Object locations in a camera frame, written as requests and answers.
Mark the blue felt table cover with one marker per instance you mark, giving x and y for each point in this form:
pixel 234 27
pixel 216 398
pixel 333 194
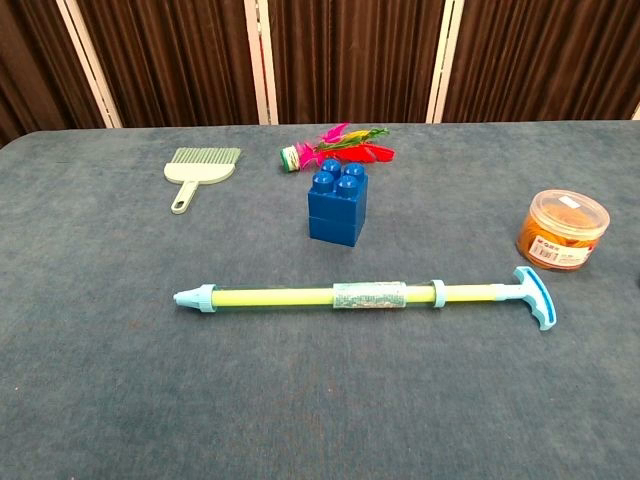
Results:
pixel 100 350

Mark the clear jar of rubber bands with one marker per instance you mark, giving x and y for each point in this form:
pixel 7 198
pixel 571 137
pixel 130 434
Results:
pixel 560 235

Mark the blue toy building block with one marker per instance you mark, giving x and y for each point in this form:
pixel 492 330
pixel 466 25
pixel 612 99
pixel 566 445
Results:
pixel 337 215

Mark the brown pleated curtain panel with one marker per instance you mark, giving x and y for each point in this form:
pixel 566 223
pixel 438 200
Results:
pixel 355 60
pixel 30 60
pixel 170 60
pixel 545 60

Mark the colourful feather shuttlecock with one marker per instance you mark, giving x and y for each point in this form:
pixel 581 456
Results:
pixel 290 159

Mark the light blue syringe tube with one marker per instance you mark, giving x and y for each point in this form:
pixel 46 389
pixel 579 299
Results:
pixel 370 299

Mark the pale green hand brush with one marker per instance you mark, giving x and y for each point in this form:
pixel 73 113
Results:
pixel 200 172

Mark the white screen frame post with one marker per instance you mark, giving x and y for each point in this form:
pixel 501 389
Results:
pixel 90 65
pixel 261 65
pixel 637 112
pixel 444 65

